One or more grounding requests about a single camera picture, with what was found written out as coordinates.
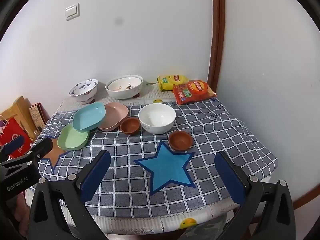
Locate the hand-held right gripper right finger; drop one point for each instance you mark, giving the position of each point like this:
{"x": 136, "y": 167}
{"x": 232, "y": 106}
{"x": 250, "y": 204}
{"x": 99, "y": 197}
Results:
{"x": 230, "y": 177}

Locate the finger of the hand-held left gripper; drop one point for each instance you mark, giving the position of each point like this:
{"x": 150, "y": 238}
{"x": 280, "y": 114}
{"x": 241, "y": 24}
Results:
{"x": 42, "y": 148}
{"x": 13, "y": 143}

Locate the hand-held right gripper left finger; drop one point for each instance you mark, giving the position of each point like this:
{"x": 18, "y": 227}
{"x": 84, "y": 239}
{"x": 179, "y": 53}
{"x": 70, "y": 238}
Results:
{"x": 96, "y": 175}

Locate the green plate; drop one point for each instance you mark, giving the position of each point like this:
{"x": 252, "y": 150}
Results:
{"x": 71, "y": 140}

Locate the blue plate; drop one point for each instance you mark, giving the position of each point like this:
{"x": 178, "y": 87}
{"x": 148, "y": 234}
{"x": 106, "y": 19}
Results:
{"x": 88, "y": 116}

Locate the small brown clay bowl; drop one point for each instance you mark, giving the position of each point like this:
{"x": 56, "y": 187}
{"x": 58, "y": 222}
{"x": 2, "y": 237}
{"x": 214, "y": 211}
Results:
{"x": 129, "y": 125}
{"x": 180, "y": 140}

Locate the pink plate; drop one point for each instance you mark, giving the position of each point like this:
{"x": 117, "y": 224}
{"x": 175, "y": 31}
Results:
{"x": 115, "y": 116}

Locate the medium white bowl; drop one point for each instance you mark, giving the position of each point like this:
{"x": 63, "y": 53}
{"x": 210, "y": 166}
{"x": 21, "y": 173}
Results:
{"x": 156, "y": 116}

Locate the red paper bag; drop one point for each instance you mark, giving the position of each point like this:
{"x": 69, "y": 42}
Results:
{"x": 12, "y": 132}

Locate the brown illustrated book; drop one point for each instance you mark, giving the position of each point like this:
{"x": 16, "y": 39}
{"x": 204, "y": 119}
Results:
{"x": 37, "y": 117}

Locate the grey checked star cloth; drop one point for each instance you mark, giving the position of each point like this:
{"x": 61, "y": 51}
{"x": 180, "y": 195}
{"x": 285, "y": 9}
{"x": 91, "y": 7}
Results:
{"x": 200, "y": 160}

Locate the white printed tablecloth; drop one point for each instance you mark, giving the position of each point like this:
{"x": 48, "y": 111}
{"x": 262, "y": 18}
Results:
{"x": 140, "y": 226}

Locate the white bowl blue crane print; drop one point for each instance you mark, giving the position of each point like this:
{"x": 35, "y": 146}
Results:
{"x": 83, "y": 90}

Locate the brown wooden baseboard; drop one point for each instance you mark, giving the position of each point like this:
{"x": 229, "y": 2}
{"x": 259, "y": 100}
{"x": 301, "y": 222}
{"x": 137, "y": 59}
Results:
{"x": 307, "y": 198}

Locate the large white bowl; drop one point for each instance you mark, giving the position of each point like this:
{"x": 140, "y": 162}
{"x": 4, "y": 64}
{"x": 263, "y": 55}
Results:
{"x": 120, "y": 94}

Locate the red chips bag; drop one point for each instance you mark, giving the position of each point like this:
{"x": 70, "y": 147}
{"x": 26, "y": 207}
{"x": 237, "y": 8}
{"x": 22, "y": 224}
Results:
{"x": 192, "y": 92}

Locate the white bowl orange print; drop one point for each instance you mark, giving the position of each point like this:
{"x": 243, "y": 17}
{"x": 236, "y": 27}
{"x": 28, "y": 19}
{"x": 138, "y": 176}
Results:
{"x": 125, "y": 83}

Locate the yellow chips bag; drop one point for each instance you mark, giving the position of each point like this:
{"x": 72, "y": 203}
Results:
{"x": 167, "y": 81}

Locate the brown wooden door frame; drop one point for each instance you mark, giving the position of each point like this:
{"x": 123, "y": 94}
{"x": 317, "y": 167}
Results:
{"x": 217, "y": 42}

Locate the white light switch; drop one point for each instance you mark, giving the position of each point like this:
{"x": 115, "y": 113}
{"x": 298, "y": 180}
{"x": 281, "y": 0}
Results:
{"x": 72, "y": 12}

